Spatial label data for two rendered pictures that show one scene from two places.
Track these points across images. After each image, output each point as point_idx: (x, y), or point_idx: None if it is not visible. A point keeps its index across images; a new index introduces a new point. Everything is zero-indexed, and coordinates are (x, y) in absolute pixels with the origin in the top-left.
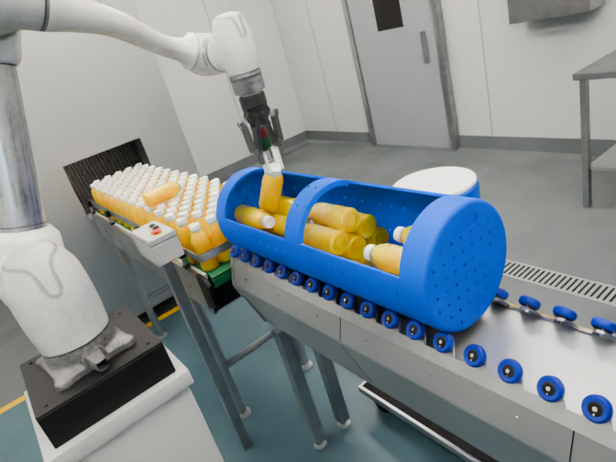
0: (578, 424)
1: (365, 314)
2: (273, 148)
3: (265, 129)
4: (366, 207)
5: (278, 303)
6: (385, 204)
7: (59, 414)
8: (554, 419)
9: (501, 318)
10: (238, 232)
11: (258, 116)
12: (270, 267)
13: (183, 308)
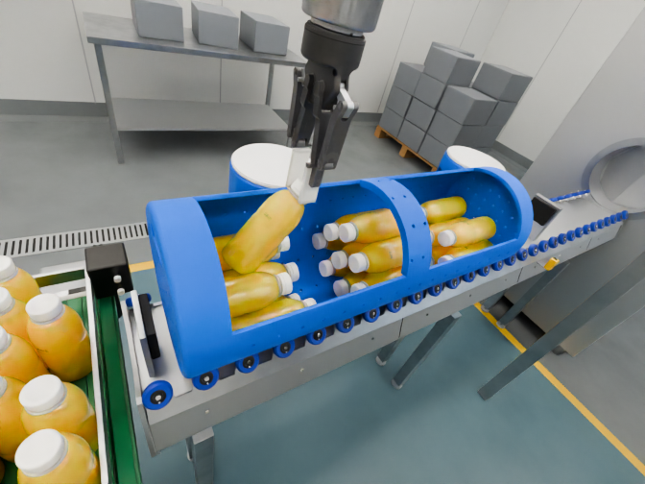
0: (526, 261)
1: (438, 293)
2: (303, 151)
3: (305, 114)
4: (341, 205)
5: (301, 378)
6: (370, 194)
7: None
8: (520, 267)
9: None
10: (282, 331)
11: None
12: (294, 343)
13: None
